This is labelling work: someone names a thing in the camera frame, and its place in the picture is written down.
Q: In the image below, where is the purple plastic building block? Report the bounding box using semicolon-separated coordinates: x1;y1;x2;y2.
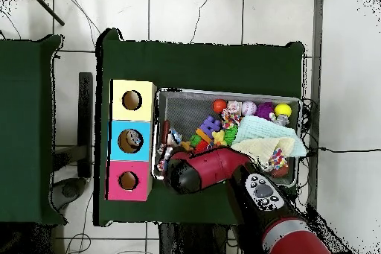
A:
199;115;222;138

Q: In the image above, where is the red maraca rattle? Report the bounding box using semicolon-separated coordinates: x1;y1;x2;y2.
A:
212;98;229;115

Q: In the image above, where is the mint knitted cloth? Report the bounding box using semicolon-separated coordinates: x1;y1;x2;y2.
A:
234;116;298;147

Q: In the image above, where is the cream knitted cloth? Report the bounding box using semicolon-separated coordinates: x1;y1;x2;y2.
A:
231;137;308;165

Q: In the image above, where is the multicoloured patterned cloth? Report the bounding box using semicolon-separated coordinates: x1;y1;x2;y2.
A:
269;148;289;171

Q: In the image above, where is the clear shallow mesh bin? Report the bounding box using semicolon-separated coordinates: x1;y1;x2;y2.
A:
151;89;302;189

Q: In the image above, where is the wooden box with three holes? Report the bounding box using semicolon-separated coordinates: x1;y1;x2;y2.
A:
106;79;158;202

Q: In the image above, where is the dark red sausage toy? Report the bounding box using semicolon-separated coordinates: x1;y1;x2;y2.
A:
160;120;171;143

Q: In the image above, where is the floral patterned fabric knot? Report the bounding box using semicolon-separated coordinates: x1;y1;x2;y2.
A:
225;101;242;118

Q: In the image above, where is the dark green tablecloth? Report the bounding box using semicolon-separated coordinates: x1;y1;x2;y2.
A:
95;27;306;234

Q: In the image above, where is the white baseball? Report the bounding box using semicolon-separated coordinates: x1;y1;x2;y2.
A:
240;101;257;118

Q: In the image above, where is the purple monster toy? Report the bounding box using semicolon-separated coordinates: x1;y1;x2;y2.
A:
255;102;275;121

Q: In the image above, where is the yellow ball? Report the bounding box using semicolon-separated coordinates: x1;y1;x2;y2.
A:
273;103;292;118

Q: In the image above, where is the black panel stand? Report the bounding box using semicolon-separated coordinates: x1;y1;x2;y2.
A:
77;72;95;179

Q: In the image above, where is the grey round stand base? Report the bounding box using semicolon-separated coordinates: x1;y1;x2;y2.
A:
52;176;88;209

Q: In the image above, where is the dark green side cloth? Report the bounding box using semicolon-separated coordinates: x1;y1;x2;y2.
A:
0;33;65;226

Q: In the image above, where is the black rod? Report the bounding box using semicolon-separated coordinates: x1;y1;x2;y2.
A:
26;0;66;28

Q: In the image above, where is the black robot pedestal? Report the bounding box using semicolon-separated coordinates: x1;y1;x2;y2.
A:
158;223;239;254

